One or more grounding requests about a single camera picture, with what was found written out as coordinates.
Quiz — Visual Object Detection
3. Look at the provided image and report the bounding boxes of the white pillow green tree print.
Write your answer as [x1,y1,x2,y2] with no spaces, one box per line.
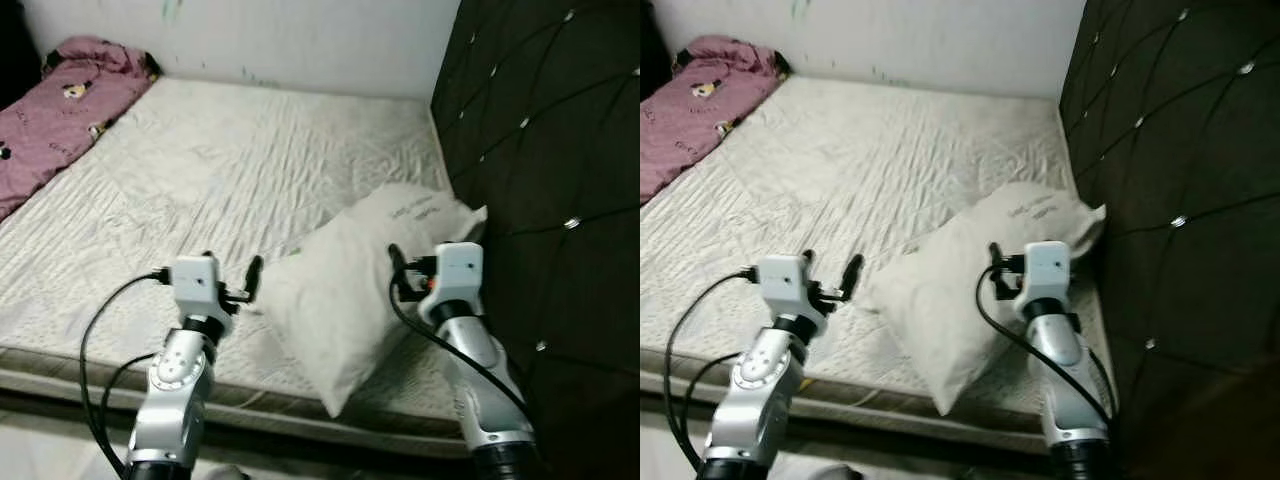
[865,182,1106,416]
[258,182,489,419]

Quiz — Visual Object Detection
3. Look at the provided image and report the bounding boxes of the white quilted mattress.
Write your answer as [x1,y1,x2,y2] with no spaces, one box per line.
[0,75,491,446]
[640,75,1111,456]

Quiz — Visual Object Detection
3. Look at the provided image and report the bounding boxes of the mauve cartoon print blanket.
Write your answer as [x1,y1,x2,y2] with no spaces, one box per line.
[640,35,791,206]
[0,35,161,223]

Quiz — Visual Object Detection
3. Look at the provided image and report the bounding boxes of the dark tufted headboard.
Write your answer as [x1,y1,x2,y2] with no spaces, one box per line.
[430,0,640,480]
[1058,0,1280,480]

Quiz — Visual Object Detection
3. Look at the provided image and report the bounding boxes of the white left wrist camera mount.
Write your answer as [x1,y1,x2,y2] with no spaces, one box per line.
[757,255,823,321]
[170,255,223,321]

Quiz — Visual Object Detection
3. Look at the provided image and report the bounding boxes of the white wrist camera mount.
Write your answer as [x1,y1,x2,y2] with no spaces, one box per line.
[1020,240,1073,301]
[433,242,485,303]
[757,255,823,321]
[170,255,223,321]

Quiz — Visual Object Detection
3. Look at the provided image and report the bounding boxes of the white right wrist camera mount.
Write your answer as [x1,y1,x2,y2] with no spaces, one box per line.
[1020,240,1073,301]
[433,242,485,303]

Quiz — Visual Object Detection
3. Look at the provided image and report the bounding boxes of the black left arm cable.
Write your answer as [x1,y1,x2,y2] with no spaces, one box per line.
[663,266,759,471]
[78,268,173,479]

